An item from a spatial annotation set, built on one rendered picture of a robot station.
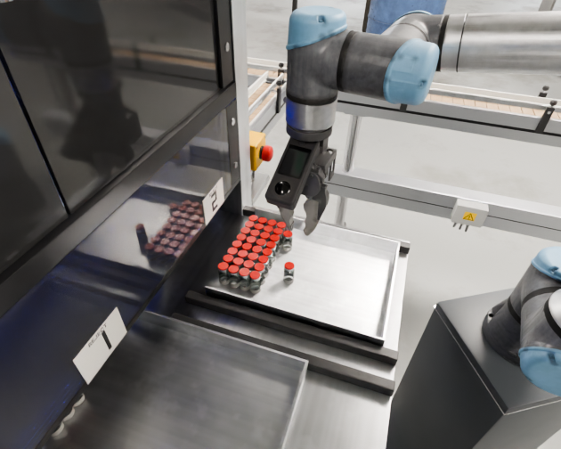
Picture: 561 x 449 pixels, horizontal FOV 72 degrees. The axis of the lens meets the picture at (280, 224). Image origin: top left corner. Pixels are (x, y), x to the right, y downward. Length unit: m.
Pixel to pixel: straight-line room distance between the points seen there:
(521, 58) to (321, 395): 0.56
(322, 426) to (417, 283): 1.51
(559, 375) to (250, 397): 0.46
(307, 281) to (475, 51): 0.49
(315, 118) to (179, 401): 0.48
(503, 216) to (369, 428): 1.32
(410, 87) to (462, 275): 1.79
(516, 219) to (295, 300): 1.25
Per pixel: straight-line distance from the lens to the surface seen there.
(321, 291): 0.79
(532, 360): 0.71
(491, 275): 2.31
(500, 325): 0.91
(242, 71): 0.82
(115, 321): 0.59
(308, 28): 0.53
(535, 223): 1.87
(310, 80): 0.54
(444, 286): 2.14
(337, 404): 0.67
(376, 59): 0.51
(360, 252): 0.88
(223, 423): 0.66
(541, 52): 0.62
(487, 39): 0.62
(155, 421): 0.67
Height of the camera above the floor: 1.49
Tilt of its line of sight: 41 degrees down
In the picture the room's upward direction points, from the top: 2 degrees clockwise
